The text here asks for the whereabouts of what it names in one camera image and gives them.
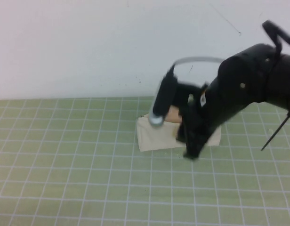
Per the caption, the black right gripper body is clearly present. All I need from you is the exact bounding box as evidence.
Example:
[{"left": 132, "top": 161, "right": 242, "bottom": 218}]
[{"left": 180, "top": 90, "right": 241, "bottom": 148}]

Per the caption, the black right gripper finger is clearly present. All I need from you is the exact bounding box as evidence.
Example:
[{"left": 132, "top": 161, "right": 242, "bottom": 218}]
[
  {"left": 176, "top": 126, "right": 188, "bottom": 144},
  {"left": 183, "top": 140, "right": 204, "bottom": 160}
]

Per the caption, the cream fabric pencil case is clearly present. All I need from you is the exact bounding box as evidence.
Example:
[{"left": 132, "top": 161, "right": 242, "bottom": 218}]
[{"left": 137, "top": 105, "right": 222, "bottom": 153}]

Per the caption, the green grid cutting mat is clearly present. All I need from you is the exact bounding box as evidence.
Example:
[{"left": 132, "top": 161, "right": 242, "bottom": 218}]
[{"left": 0, "top": 96, "right": 290, "bottom": 226}]

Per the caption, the black wrist camera with lens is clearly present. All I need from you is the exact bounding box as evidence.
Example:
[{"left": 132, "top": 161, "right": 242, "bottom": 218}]
[{"left": 148, "top": 70, "right": 197, "bottom": 129}]

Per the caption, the grey camera cable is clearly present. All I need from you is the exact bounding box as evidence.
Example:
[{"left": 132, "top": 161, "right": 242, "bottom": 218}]
[{"left": 169, "top": 56, "right": 225, "bottom": 73}]

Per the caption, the thin black cable tie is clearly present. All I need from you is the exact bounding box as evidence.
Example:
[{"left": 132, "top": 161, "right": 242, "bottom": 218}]
[{"left": 260, "top": 112, "right": 290, "bottom": 151}]

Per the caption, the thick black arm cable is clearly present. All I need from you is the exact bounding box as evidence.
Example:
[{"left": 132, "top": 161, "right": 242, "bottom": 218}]
[{"left": 261, "top": 20, "right": 290, "bottom": 58}]

